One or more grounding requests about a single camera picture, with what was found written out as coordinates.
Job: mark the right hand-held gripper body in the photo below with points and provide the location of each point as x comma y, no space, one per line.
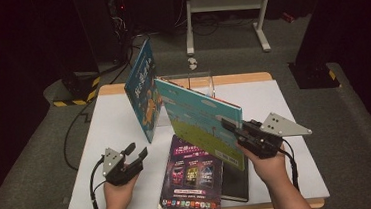
259,138

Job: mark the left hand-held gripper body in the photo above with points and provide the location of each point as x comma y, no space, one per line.
116,168

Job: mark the teal hardcover picture book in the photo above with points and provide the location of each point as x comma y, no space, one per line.
201,123

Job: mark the thick black book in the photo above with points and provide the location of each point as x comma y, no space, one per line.
235,184

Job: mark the clear acrylic book rack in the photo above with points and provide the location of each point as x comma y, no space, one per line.
201,81

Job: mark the purple magazine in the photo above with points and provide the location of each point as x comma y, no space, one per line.
189,181

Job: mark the dark blue picture book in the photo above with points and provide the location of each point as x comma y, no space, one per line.
142,94

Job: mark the person's left hand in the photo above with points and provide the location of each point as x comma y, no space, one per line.
119,196

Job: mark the person's right hand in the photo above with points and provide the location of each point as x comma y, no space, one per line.
268,168

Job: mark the small white floor object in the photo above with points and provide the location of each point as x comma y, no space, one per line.
192,63

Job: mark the black yellow striped stand base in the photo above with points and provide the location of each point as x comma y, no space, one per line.
78,89

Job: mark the small red floor object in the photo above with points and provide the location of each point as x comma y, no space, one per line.
288,17

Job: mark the white metal stand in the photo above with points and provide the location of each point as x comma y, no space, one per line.
225,2

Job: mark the dark equipment rack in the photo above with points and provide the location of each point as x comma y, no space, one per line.
120,22

